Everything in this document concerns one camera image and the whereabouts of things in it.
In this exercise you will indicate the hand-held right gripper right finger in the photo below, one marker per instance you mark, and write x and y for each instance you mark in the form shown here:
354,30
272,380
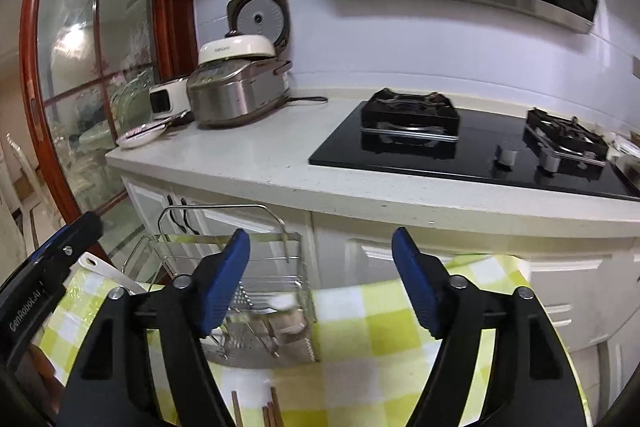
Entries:
415,282

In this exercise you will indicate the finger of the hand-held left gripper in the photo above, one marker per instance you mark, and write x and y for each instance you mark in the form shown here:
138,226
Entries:
70,244

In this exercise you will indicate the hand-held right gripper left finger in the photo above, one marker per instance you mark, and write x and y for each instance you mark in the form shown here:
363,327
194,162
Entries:
225,277

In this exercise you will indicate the white plastic spoon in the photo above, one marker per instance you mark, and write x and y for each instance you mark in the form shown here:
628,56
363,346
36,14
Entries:
107,272

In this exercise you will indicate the green white checkered tablecloth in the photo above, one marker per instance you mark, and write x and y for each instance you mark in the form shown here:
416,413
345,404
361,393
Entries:
360,307

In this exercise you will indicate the black glass gas stove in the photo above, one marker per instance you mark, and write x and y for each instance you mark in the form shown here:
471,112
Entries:
450,162

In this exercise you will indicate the white plate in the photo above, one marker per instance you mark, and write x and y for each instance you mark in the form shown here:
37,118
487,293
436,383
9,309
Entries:
142,134

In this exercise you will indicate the red wood framed glass door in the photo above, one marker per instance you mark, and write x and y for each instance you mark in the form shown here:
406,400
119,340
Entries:
32,107

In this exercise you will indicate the silver stove knob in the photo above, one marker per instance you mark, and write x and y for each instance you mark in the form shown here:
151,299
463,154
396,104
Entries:
551,162
509,156

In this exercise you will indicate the black burner grate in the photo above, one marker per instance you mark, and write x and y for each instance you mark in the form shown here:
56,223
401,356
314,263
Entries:
410,112
565,134

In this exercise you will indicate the small white appliance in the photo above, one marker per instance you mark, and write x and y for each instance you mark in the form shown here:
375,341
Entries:
167,97

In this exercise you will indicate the steel cooker with white lid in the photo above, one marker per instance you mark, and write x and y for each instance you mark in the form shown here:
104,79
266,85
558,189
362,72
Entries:
235,92

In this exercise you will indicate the brown rice cooker open lid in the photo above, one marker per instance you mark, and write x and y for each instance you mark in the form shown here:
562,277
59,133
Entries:
260,14

